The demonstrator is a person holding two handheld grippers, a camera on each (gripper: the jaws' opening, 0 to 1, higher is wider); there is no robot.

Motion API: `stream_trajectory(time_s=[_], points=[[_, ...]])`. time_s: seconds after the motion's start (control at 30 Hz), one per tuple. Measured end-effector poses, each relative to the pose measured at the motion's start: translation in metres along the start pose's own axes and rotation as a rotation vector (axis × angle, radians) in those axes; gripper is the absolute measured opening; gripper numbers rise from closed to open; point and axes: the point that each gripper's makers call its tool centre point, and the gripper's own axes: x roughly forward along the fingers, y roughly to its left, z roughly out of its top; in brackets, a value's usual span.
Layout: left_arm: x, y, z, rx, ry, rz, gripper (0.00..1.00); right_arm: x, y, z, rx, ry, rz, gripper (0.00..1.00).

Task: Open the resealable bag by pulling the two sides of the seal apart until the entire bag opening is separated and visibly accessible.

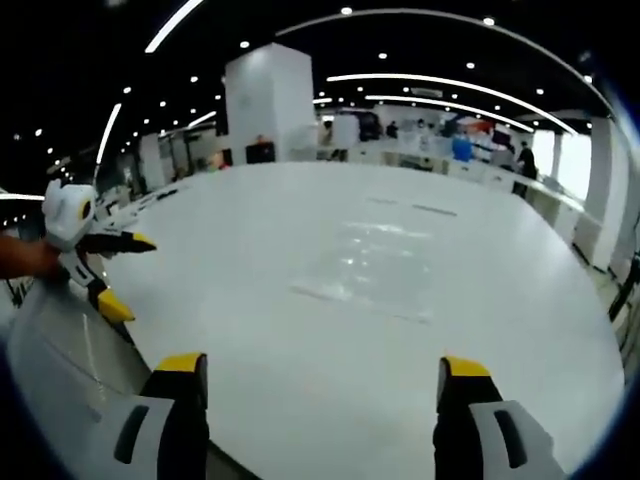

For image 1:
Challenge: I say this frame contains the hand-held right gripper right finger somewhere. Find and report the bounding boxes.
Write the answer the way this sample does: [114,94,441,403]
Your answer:
[432,354,567,480]

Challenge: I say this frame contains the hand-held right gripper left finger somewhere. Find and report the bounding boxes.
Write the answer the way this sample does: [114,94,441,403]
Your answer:
[95,351,210,480]

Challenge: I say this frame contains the clear resealable plastic bag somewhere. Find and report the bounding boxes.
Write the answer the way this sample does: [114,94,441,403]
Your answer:
[288,218,437,326]

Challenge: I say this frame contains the row of white desks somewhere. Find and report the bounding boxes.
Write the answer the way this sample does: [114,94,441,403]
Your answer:
[97,180,194,229]

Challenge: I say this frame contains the white square pillar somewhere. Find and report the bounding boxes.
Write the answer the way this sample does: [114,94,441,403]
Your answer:
[223,41,318,164]

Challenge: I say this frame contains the black tripod stand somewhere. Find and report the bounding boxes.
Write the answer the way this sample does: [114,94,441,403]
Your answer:
[607,257,640,324]

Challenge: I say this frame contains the white pillar by window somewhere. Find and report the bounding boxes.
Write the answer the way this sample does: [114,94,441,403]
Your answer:
[583,115,632,251]

